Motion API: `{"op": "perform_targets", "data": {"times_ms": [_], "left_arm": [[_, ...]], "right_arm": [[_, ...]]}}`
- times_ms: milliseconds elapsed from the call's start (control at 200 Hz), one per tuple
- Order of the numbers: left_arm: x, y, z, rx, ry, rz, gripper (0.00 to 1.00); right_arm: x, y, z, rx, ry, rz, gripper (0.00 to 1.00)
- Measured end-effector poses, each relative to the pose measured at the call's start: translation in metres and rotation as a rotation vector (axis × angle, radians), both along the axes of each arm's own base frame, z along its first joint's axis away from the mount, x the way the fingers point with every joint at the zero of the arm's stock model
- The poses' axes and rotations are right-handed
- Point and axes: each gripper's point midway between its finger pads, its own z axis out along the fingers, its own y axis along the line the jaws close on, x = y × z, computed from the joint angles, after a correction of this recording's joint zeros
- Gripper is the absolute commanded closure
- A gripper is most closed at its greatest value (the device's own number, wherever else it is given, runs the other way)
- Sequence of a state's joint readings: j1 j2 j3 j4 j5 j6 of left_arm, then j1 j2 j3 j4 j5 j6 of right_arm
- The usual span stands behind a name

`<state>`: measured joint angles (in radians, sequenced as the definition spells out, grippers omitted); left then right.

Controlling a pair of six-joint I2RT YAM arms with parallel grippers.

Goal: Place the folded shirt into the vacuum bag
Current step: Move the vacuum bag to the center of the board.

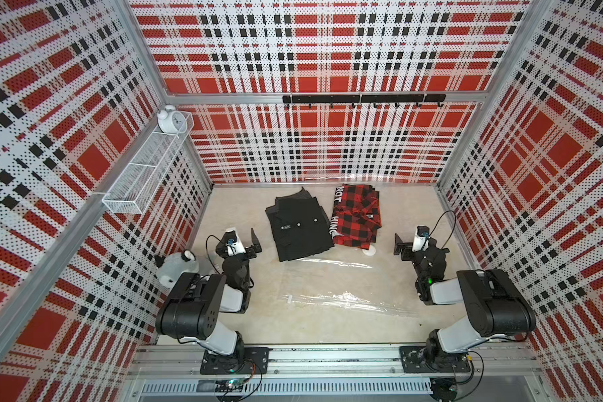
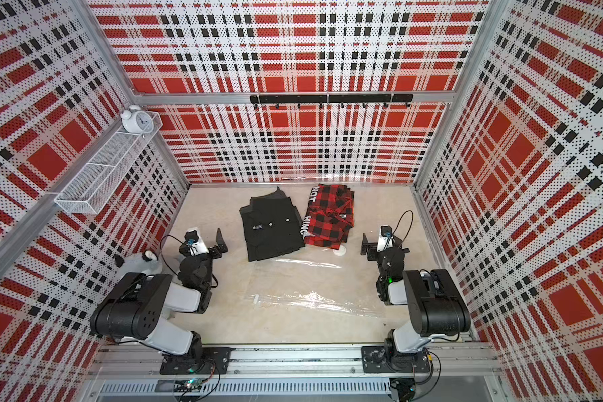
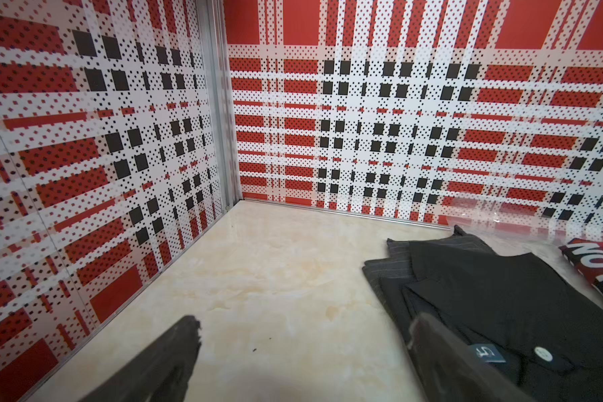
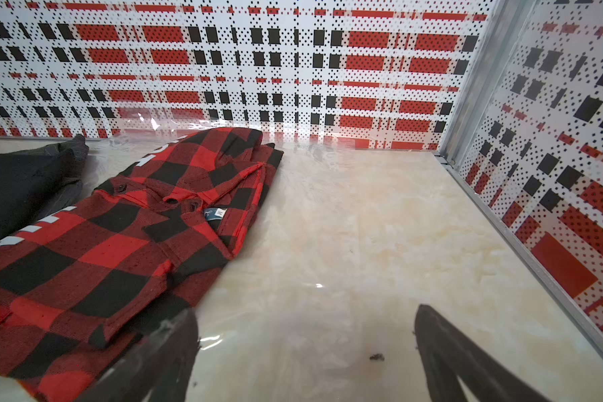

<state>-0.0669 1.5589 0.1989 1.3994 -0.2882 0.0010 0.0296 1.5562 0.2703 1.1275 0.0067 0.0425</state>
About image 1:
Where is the grey husky plush toy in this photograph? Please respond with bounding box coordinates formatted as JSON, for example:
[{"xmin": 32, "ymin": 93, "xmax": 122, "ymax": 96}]
[{"xmin": 154, "ymin": 250, "xmax": 199, "ymax": 289}]

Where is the white alarm clock on shelf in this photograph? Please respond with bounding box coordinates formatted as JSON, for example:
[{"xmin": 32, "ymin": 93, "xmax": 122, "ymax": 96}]
[{"xmin": 157, "ymin": 105, "xmax": 187, "ymax": 134}]

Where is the red black plaid shirt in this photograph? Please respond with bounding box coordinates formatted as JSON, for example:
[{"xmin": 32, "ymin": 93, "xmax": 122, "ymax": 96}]
[{"xmin": 329, "ymin": 184, "xmax": 382, "ymax": 250}]

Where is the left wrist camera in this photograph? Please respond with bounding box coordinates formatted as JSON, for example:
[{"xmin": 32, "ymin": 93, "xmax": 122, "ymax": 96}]
[{"xmin": 224, "ymin": 228, "xmax": 246, "ymax": 256}]

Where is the aluminium mounting rail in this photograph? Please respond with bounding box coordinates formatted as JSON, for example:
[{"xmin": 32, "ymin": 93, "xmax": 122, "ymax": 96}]
[{"xmin": 128, "ymin": 343, "xmax": 542, "ymax": 380}]

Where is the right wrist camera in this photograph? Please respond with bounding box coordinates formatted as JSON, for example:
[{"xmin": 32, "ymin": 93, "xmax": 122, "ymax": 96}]
[{"xmin": 412, "ymin": 225, "xmax": 430, "ymax": 252}]

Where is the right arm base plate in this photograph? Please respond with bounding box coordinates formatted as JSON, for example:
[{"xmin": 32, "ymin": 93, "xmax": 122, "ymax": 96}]
[{"xmin": 399, "ymin": 346, "xmax": 472, "ymax": 374}]

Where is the black hook rail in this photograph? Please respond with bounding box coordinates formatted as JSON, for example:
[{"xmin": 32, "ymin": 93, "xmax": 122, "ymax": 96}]
[{"xmin": 282, "ymin": 94, "xmax": 447, "ymax": 106}]

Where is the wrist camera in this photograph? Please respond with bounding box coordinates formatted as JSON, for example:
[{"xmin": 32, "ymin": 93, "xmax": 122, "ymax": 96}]
[
  {"xmin": 224, "ymin": 228, "xmax": 246, "ymax": 256},
  {"xmin": 412, "ymin": 225, "xmax": 430, "ymax": 252}
]

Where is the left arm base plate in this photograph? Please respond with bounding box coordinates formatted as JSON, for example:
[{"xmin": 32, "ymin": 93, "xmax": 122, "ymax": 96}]
[{"xmin": 199, "ymin": 347, "xmax": 271, "ymax": 375}]

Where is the electronics board with cables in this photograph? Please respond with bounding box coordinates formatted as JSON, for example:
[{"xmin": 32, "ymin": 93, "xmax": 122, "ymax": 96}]
[{"xmin": 196, "ymin": 378, "xmax": 263, "ymax": 402}]

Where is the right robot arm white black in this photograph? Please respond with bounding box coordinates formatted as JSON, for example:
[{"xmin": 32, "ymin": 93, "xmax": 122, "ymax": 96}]
[{"xmin": 394, "ymin": 226, "xmax": 536, "ymax": 364}]

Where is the clear plastic vacuum bag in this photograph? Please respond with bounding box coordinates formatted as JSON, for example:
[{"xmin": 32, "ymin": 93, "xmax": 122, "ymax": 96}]
[{"xmin": 279, "ymin": 246, "xmax": 420, "ymax": 318}]

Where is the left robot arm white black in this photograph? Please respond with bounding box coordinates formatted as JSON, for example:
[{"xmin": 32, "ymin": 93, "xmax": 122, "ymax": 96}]
[{"xmin": 155, "ymin": 228, "xmax": 262, "ymax": 365}]

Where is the white wire mesh shelf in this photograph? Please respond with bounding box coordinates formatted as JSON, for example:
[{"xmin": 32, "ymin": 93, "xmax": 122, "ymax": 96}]
[{"xmin": 103, "ymin": 111, "xmax": 194, "ymax": 215}]

